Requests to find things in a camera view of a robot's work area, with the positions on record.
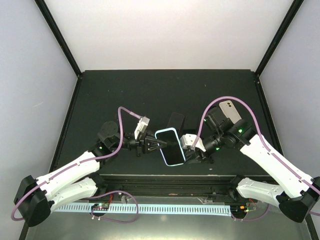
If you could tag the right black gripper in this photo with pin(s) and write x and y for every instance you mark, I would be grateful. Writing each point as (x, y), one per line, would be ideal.
(204, 157)

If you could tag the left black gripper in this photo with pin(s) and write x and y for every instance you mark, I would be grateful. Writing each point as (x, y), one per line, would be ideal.
(144, 144)

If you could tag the bare black phone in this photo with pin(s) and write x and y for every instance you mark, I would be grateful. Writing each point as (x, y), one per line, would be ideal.
(190, 131)

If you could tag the black case magenta rim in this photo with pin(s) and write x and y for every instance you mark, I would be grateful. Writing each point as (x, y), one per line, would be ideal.
(176, 121)

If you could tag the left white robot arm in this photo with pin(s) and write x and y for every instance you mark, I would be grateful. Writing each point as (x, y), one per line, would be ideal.
(37, 198)

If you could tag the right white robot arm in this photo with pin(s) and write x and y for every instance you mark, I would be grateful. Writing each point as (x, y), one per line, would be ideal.
(295, 192)

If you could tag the black foam table mat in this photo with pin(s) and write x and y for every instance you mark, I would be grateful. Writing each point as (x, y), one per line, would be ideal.
(156, 94)

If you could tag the right circuit board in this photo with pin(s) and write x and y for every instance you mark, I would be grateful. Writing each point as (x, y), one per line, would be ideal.
(239, 208)

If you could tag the circuit board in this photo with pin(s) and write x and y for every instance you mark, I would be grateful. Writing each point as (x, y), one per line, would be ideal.
(239, 208)
(100, 207)

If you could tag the left circuit board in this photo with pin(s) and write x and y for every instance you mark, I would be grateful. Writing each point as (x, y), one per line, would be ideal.
(100, 207)

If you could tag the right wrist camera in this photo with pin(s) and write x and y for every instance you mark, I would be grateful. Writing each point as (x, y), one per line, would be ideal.
(192, 142)

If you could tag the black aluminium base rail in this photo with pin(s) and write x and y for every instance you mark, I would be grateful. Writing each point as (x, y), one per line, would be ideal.
(219, 188)

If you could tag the white slotted cable duct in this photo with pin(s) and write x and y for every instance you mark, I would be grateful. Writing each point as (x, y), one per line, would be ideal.
(159, 209)

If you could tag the left black frame post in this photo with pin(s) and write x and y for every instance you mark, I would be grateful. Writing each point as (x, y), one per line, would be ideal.
(47, 15)

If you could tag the black frame post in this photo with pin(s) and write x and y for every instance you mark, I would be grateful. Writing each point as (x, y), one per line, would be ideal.
(282, 29)
(47, 15)

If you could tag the right black frame post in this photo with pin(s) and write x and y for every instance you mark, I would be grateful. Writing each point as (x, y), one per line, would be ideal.
(282, 29)

